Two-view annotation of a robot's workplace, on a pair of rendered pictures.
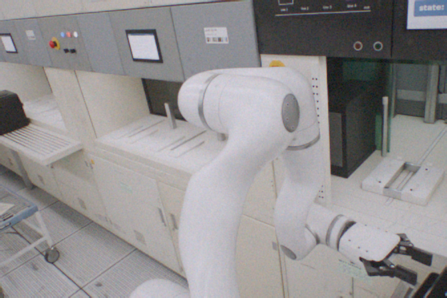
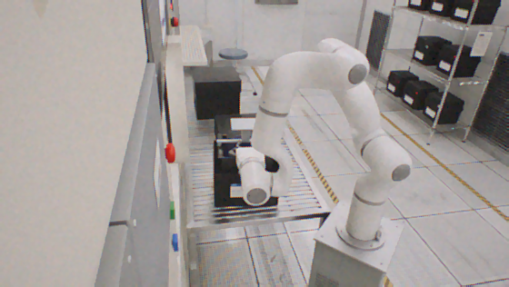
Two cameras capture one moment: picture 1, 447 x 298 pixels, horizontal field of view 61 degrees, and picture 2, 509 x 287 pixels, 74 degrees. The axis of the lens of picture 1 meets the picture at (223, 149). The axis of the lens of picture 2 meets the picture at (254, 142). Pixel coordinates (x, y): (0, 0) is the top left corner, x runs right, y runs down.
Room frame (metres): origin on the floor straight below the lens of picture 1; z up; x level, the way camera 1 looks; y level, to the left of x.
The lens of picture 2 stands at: (1.53, 0.26, 1.72)
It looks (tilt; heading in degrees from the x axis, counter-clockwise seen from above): 30 degrees down; 211
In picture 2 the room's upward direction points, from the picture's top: 2 degrees clockwise
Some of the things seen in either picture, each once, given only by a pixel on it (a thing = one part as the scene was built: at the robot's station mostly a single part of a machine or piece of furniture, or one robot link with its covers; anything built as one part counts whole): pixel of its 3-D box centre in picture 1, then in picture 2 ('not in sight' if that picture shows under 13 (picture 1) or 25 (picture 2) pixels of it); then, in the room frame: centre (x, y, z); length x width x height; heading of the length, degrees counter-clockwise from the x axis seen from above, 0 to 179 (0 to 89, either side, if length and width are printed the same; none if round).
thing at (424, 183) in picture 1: (403, 177); not in sight; (1.12, -0.61, 0.89); 0.22 x 0.21 x 0.04; 133
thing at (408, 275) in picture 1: (396, 275); not in sight; (0.55, -0.30, 1.06); 0.07 x 0.03 x 0.03; 38
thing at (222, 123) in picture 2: not in sight; (243, 130); (0.12, -0.66, 0.83); 0.29 x 0.29 x 0.13; 45
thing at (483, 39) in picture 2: not in sight; (481, 42); (-2.18, 0.37, 1.05); 0.17 x 0.03 x 0.26; 133
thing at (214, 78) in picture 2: not in sight; (215, 92); (-0.12, -1.03, 0.89); 0.29 x 0.29 x 0.25; 45
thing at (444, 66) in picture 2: not in sight; (457, 60); (-2.37, 0.24, 0.81); 0.30 x 0.28 x 0.26; 42
